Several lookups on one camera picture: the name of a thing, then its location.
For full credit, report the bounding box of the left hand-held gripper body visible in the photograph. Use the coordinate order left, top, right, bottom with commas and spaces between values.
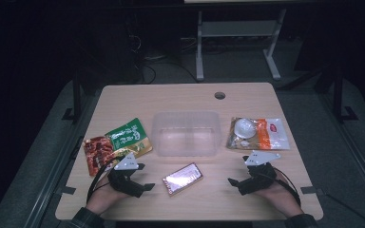
107, 152, 146, 199

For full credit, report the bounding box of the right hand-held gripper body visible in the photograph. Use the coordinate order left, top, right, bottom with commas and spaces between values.
238, 150, 281, 196

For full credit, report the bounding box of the green and red food packet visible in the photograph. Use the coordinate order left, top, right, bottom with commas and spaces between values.
83, 117, 154, 178

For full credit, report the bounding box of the clear plastic container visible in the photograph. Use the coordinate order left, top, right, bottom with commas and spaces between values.
151, 110, 221, 158

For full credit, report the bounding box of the person's left hand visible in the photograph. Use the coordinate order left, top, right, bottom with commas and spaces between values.
86, 175, 131, 216

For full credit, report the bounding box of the white and orange food packet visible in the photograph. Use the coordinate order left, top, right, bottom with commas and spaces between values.
226, 117, 291, 151

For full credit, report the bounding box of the black metal stand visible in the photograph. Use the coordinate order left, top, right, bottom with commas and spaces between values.
331, 65, 359, 124
61, 69, 84, 124

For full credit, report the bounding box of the white metal stand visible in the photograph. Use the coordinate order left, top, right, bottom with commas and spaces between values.
195, 9, 288, 82

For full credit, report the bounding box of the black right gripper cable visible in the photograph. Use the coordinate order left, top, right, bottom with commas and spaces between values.
273, 166, 302, 206

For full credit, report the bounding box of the grey table bracket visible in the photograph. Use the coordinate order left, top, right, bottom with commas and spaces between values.
299, 186, 325, 196
56, 185, 77, 196

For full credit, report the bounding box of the thin black floor cable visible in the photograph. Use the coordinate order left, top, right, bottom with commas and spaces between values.
322, 191, 365, 228

